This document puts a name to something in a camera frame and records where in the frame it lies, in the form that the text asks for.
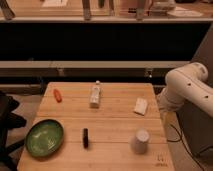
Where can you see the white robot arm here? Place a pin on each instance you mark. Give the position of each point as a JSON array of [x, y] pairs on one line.
[[186, 83]]

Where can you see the black eraser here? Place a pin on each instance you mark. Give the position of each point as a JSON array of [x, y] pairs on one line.
[[85, 138]]

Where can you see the white tube bottle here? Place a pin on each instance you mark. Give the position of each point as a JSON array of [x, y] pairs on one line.
[[94, 100]]

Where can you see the orange carrot toy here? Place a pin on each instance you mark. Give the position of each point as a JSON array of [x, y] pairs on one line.
[[57, 95]]

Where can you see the green bowl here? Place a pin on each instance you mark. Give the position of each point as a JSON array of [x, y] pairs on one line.
[[44, 138]]

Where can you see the black office chair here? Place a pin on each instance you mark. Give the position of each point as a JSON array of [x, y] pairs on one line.
[[8, 121]]

